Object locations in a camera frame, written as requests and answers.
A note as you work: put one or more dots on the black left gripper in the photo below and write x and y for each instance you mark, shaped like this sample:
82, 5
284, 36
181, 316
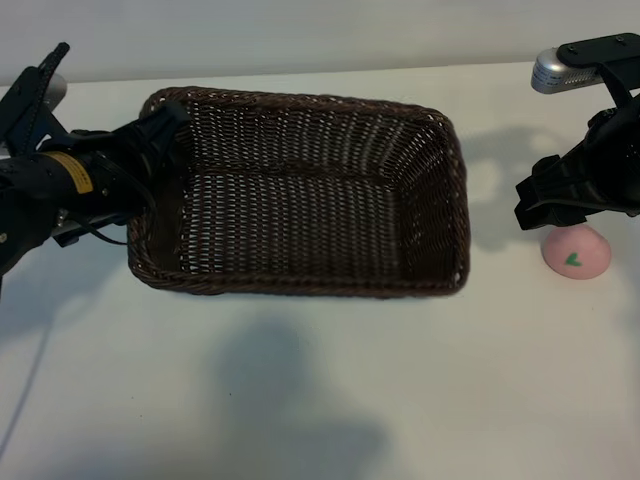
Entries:
110, 170

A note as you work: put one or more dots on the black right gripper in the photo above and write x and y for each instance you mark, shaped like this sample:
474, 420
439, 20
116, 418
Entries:
610, 160

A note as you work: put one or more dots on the pink peach with green leaf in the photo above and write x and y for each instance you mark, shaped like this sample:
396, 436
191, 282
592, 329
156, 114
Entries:
575, 247

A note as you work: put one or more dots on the dark brown wicker basket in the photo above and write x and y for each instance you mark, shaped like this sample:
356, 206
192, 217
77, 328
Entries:
310, 210

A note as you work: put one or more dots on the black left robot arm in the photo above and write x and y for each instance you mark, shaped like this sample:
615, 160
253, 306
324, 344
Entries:
20, 215

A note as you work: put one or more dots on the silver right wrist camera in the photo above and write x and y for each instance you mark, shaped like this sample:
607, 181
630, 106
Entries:
550, 75

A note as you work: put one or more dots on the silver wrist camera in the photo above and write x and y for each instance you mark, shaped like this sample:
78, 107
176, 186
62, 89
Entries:
60, 90
550, 75

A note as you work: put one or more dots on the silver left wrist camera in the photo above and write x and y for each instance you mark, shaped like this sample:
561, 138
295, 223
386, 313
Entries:
60, 90

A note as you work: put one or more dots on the black right camera mount bracket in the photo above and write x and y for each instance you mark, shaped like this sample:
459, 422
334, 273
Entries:
600, 52

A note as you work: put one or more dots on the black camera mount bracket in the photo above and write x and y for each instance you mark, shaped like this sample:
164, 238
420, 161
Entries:
12, 110
600, 52

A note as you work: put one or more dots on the black left camera mount bracket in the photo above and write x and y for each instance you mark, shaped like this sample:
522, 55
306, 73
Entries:
12, 110

